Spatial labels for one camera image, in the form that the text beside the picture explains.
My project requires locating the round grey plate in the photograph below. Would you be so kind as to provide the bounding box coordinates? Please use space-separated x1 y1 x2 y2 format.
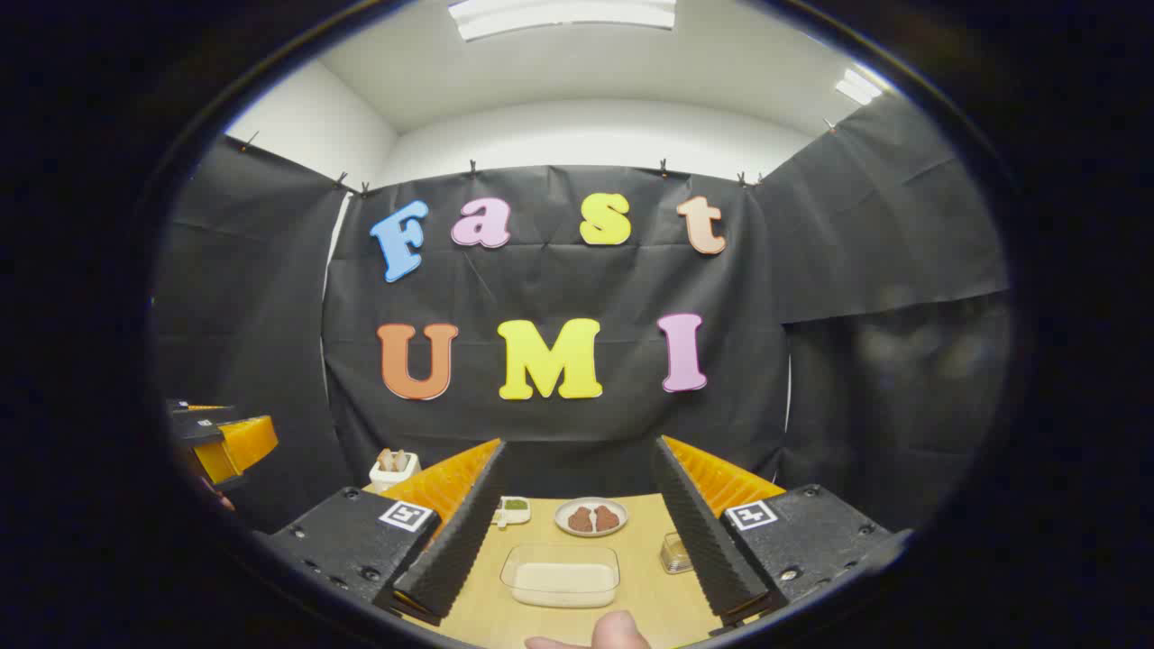
554 498 629 538

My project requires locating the long ceiling light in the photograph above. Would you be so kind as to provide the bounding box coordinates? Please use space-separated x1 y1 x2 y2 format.
448 0 677 42

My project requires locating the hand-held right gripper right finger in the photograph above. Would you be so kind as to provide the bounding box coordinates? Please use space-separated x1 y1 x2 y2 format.
653 436 911 630

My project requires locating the black backdrop cloth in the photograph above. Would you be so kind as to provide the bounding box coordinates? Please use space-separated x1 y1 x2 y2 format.
151 90 1011 533

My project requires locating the small ceiling light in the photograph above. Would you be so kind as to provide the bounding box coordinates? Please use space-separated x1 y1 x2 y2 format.
834 69 884 105

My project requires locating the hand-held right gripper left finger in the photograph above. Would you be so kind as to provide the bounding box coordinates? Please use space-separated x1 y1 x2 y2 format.
269 439 508 625

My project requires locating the white toaster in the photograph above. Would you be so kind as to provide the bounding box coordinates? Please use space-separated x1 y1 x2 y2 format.
369 448 422 493

